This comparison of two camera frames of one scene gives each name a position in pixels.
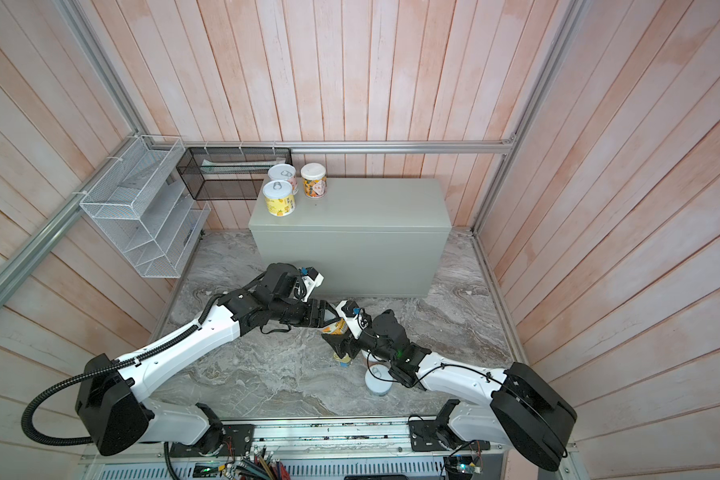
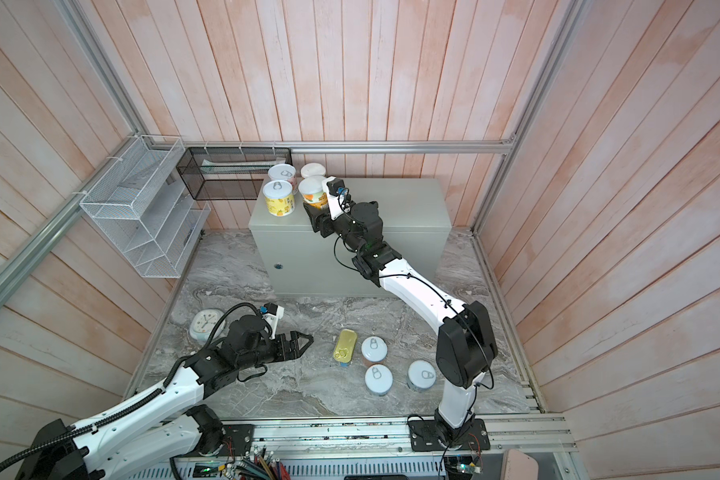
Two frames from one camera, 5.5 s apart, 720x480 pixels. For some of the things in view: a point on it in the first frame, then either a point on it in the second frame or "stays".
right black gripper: x=342 y=342 -> x=322 y=222
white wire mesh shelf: x=140 y=205 stays
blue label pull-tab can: x=376 y=386 stays
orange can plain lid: x=339 y=328 -> x=311 y=189
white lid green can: x=314 y=177 stays
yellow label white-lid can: x=279 y=198 stays
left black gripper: x=319 y=320 -> x=296 y=352
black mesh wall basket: x=229 y=173 stays
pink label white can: x=284 y=173 stays
